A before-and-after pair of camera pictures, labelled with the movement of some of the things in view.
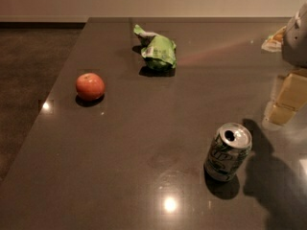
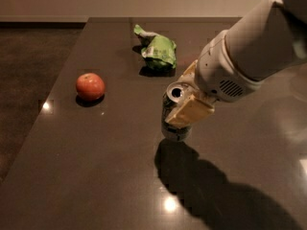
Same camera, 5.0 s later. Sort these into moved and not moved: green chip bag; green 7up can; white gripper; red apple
Moved: white gripper; green 7up can
Not moved: green chip bag; red apple
